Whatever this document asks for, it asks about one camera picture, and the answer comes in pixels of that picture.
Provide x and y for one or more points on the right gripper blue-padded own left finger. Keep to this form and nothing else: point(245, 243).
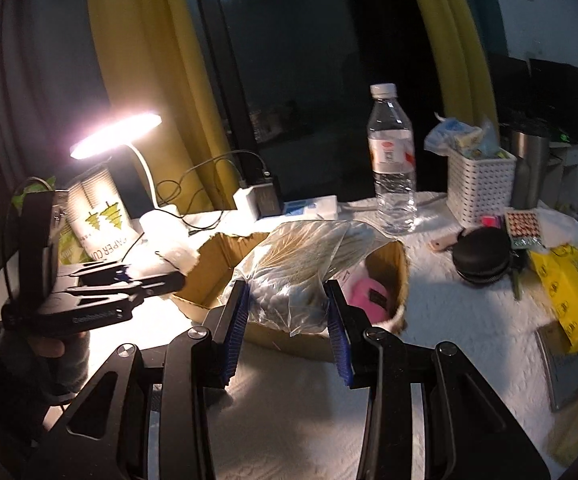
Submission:
point(204, 357)

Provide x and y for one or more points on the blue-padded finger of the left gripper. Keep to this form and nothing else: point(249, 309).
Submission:
point(107, 273)

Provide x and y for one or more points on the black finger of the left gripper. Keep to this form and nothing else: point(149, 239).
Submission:
point(162, 284)

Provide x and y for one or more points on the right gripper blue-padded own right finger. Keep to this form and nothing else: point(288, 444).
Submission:
point(469, 431)

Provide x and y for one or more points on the clear bag of sticks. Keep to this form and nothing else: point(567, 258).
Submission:
point(286, 272)

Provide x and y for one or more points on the white fluffy towel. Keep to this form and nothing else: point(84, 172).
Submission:
point(397, 324)

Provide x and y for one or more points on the person's left hand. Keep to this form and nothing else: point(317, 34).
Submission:
point(53, 348)

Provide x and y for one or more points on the white desk lamp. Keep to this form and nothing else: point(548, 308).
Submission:
point(115, 141)

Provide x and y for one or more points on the paper cups package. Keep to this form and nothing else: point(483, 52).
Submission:
point(97, 216)

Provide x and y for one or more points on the brown cardboard box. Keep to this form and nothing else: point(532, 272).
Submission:
point(221, 253)

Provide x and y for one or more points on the grey smartphone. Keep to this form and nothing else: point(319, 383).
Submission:
point(561, 367)

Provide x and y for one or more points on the white charger plug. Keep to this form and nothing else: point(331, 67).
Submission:
point(246, 203)

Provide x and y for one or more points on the white table cloth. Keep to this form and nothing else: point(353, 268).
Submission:
point(104, 432)

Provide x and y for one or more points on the pink plush item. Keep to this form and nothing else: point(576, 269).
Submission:
point(372, 297)

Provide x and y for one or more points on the yellow plastic bag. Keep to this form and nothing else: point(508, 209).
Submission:
point(557, 270)

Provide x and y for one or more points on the black round zip case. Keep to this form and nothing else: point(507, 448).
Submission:
point(482, 256)

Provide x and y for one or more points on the white power strip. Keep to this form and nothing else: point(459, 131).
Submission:
point(324, 208)

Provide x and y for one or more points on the red dotted card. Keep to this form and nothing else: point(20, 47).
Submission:
point(524, 228)

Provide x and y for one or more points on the yellow curtain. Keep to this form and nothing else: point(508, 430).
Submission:
point(150, 59)

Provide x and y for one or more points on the white perforated basket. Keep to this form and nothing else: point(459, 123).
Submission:
point(479, 188)

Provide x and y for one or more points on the clear plastic water bottle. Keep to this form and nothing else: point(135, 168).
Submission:
point(392, 155)

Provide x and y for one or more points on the steel thermos cup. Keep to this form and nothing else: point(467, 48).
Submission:
point(532, 153)

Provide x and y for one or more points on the black monitor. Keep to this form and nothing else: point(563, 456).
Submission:
point(536, 96)

